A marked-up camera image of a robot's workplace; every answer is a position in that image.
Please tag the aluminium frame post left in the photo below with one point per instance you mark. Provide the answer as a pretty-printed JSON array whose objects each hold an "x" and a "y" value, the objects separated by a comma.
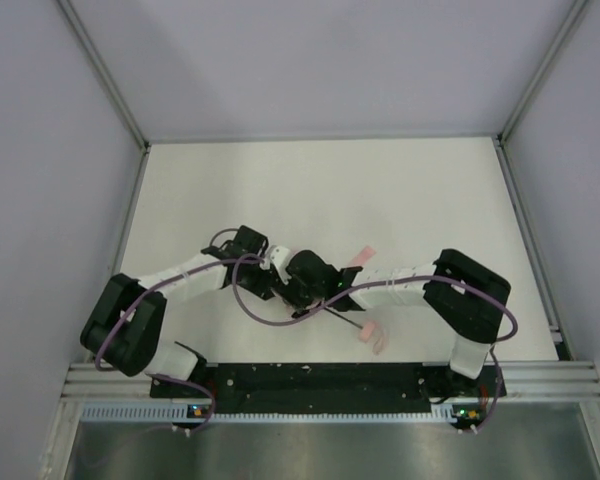
[{"x": 102, "y": 72}]

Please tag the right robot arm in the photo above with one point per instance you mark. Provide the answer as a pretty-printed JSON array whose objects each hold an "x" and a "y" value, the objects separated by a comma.
[{"x": 466, "y": 295}]

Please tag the aluminium frame post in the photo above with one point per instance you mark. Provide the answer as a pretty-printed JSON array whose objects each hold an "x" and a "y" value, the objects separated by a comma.
[
  {"x": 102, "y": 72},
  {"x": 574, "y": 17}
]

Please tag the pink and black folding umbrella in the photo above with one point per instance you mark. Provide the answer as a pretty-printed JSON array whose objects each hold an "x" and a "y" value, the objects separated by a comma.
[{"x": 365, "y": 320}]

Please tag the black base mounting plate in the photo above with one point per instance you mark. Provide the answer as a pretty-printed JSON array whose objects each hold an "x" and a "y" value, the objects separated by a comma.
[{"x": 340, "y": 388}]

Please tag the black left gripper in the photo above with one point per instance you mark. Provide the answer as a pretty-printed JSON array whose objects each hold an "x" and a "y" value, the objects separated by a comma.
[{"x": 257, "y": 280}]

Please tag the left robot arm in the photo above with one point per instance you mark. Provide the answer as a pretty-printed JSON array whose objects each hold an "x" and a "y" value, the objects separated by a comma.
[{"x": 124, "y": 329}]

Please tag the aluminium frame post right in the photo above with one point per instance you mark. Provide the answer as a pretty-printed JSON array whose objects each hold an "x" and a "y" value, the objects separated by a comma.
[{"x": 574, "y": 17}]

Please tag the aluminium frame rail front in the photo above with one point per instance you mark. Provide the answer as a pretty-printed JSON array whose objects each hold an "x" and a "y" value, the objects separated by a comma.
[{"x": 542, "y": 381}]

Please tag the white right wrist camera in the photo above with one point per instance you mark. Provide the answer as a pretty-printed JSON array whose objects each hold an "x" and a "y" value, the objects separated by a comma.
[{"x": 276, "y": 258}]

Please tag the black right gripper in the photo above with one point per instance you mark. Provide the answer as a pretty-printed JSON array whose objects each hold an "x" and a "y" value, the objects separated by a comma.
[{"x": 331, "y": 293}]

